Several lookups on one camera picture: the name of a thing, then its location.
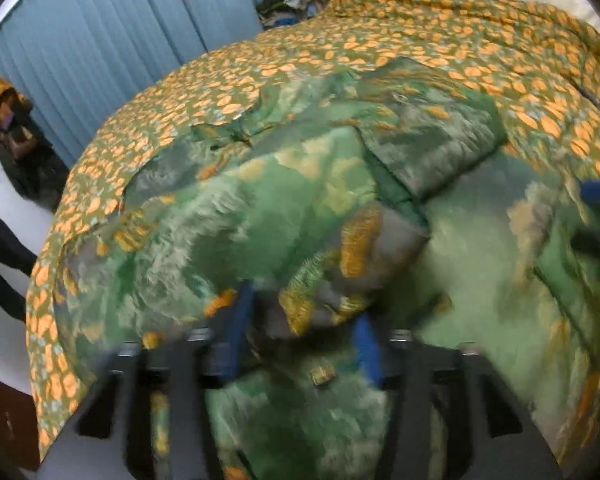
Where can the olive orange floral bedspread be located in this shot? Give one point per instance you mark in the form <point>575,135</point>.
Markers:
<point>541,65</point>

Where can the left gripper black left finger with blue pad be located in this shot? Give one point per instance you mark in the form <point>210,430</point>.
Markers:
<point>109,434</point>

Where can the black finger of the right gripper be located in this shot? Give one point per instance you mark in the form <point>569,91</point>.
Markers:
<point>587,241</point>

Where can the blue pleated curtain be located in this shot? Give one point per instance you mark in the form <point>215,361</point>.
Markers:
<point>81,60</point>

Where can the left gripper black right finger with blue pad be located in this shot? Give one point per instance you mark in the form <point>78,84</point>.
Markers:
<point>489,434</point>

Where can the person in dark clothes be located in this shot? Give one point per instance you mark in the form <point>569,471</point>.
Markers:
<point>16,256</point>

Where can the green patterned garment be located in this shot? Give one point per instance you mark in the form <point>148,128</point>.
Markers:
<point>398,184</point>

